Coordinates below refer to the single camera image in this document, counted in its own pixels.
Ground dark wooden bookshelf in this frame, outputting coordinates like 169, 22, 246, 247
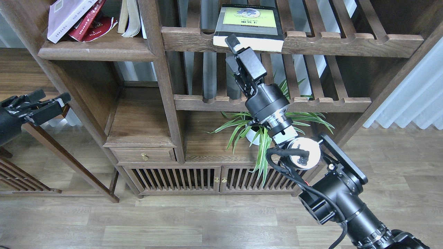
1, 0, 442, 197

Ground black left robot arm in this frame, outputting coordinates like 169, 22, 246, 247
0, 89, 71, 145

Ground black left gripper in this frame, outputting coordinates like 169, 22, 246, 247
0, 89, 71, 127

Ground yellow and black book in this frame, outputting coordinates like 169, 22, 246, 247
213, 4, 284, 52

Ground green spider plant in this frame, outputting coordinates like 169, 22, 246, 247
204, 71, 335, 187

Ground upright cream books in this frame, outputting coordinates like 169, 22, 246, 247
117, 0, 147, 39

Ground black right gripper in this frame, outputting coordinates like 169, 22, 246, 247
225, 34, 290, 127

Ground white sheer curtain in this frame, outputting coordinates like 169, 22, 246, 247
363, 38, 443, 130

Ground brass drawer knob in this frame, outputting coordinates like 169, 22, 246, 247
141, 153, 149, 161

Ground white plant pot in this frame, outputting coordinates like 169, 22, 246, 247
245, 126, 261, 146

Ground red paperback book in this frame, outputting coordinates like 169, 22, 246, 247
68, 0, 118, 42

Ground white lavender book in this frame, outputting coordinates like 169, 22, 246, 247
47, 0, 97, 44

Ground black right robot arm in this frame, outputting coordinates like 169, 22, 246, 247
226, 34, 427, 249

